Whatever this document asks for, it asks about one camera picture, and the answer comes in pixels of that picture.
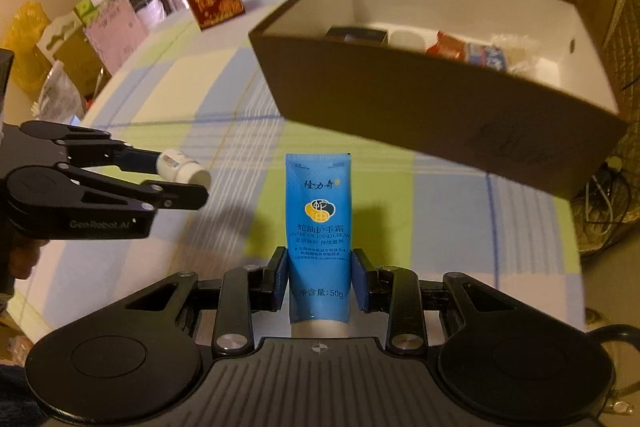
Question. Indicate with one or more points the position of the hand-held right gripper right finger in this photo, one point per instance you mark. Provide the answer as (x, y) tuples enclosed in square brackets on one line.
[(361, 281)]

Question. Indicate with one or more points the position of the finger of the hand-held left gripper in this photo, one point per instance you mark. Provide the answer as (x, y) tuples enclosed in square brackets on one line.
[(100, 152), (170, 197)]

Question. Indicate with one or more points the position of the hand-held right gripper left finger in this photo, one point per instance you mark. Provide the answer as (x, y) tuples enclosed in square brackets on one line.
[(280, 279)]

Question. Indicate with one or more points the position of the small black tube white cap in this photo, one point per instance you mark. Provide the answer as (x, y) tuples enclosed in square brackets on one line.
[(182, 167)]

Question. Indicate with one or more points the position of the blue hand cream tube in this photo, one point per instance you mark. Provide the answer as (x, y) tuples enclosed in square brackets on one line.
[(320, 217)]

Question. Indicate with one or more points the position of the brown storage box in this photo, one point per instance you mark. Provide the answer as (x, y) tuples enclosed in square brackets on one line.
[(400, 107)]

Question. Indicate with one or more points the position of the black product box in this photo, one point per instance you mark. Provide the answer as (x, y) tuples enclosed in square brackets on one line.
[(357, 36)]

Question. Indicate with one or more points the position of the red snack packet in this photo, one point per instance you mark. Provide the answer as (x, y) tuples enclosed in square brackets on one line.
[(445, 46)]

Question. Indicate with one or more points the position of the blue white floss packet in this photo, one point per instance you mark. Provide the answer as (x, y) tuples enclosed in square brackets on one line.
[(487, 56)]

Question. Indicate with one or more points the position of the bag of cotton swabs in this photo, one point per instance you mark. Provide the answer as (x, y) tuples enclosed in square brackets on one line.
[(517, 54)]

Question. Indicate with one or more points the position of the checked tablecloth desktop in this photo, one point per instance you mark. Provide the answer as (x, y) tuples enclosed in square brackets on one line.
[(200, 107)]

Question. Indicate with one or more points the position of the person's left hand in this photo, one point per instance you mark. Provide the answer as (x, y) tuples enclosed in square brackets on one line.
[(30, 259)]

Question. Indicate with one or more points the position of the clear plastic bag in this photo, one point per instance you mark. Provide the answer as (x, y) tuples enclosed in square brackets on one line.
[(60, 92)]

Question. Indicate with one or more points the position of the brown cardboard box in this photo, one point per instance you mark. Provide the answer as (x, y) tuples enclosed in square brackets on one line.
[(80, 62)]

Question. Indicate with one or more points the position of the pink cardboard box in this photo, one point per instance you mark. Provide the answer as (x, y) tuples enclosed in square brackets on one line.
[(112, 32)]

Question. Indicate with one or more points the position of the yellow plastic bag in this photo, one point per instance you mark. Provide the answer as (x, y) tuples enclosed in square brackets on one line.
[(25, 37)]

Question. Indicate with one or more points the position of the green tissue packs pile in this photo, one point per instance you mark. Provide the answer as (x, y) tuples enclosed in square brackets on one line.
[(90, 6)]

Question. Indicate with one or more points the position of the white paper bags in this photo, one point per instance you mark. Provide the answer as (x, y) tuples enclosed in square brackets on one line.
[(147, 7)]

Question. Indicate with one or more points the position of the chair with quilted cover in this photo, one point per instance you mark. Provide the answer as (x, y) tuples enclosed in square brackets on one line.
[(625, 37)]

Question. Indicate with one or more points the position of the black curved metal frame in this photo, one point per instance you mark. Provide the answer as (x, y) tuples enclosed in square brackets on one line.
[(617, 332)]

